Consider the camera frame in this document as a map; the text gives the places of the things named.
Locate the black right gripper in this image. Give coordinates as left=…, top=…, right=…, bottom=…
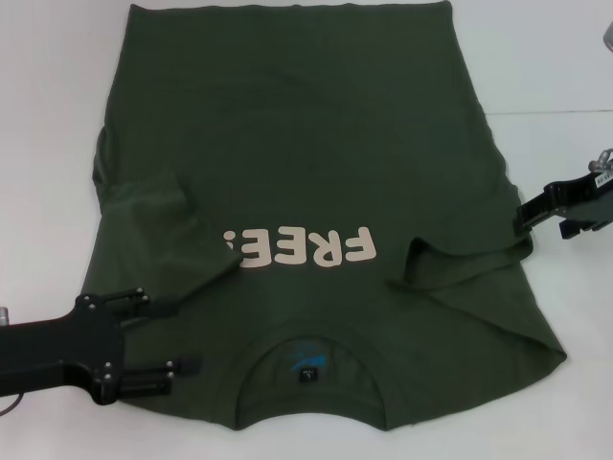
left=512, top=175, right=613, bottom=243

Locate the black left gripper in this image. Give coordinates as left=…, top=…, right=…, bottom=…
left=0, top=286, right=202, bottom=408

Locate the dark green FREE! t-shirt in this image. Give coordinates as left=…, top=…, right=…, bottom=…
left=79, top=0, right=569, bottom=430

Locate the silver right gripper cable connector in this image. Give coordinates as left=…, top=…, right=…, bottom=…
left=586, top=148, right=613, bottom=174

